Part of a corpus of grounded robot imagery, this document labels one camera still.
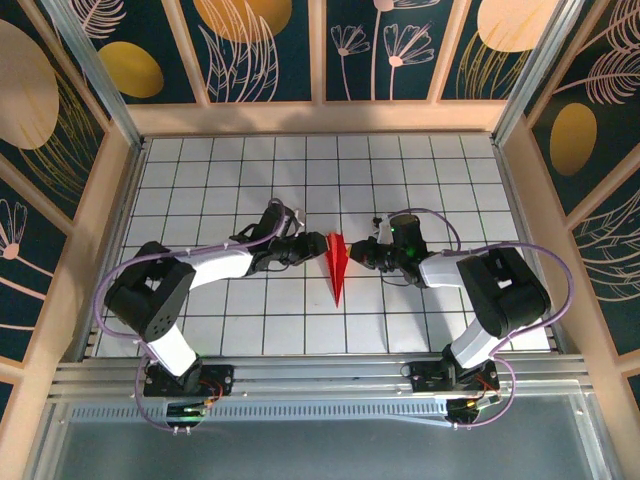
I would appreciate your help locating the red paper sheet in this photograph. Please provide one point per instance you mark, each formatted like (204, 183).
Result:
(336, 265)

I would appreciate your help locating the wall panel orange circle leaves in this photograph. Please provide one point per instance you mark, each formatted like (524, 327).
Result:
(250, 50)

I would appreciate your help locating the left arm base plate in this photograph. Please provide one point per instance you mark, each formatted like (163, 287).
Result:
(220, 377)

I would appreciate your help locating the wall panel beige circle reeds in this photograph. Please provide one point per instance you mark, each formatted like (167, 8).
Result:
(500, 25)

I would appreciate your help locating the aluminium side rail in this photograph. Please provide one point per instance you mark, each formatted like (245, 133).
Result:
(516, 200)
(117, 235)

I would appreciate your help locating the wall panel yellow oval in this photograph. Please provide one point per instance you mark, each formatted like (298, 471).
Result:
(130, 70)

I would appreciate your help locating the wall panel oval and feather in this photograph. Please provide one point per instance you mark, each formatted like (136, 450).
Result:
(575, 140)

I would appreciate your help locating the aluminium front beam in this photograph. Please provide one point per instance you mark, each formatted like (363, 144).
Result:
(320, 380)

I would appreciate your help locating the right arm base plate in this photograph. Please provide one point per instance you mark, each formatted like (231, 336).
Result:
(420, 380)

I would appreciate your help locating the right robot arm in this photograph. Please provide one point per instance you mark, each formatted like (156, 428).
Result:
(505, 290)

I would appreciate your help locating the wall panel white leaf outlines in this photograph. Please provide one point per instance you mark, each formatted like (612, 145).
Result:
(615, 270)

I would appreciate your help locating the wall panel large beige circle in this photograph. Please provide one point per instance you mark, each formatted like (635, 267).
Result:
(30, 85)

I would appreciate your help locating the wall panel fan flower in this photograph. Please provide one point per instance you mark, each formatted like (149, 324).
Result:
(25, 300)

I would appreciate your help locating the aluminium corner post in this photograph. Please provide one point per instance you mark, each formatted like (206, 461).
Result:
(105, 85)
(532, 75)

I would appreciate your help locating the wall panel pink flowers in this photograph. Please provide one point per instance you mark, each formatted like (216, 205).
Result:
(370, 30)

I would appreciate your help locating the grey front cover sheet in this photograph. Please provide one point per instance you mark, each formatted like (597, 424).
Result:
(320, 450)

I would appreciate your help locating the wooden enclosure frame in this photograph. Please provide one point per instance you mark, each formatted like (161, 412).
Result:
(310, 117)

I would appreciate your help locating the dark wall panel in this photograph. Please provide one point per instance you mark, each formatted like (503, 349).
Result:
(5, 397)
(634, 385)

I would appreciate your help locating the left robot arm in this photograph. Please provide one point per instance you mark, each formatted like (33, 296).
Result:
(150, 295)

